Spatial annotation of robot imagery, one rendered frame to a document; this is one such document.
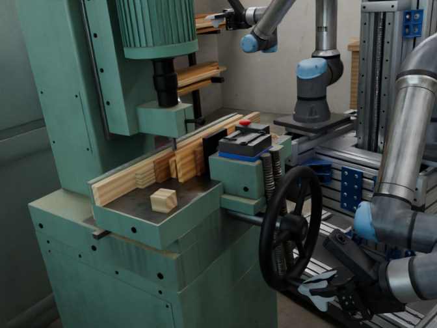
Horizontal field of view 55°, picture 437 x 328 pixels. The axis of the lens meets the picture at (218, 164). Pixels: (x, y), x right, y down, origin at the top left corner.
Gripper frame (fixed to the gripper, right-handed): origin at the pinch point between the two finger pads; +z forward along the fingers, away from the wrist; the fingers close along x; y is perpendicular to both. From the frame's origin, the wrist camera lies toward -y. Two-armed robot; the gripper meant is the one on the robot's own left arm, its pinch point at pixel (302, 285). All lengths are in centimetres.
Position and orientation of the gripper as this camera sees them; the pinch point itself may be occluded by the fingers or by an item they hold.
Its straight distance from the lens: 93.9
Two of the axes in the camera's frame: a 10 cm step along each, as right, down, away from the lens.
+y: 4.8, 8.8, 0.5
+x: 5.8, -3.5, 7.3
